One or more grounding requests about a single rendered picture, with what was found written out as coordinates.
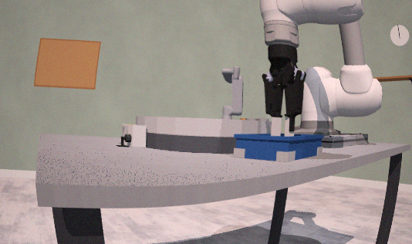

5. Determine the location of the blue shallow tray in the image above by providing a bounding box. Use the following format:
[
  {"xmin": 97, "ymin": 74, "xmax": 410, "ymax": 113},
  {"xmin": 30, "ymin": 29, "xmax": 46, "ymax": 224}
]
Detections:
[{"xmin": 234, "ymin": 134, "xmax": 324, "ymax": 162}]

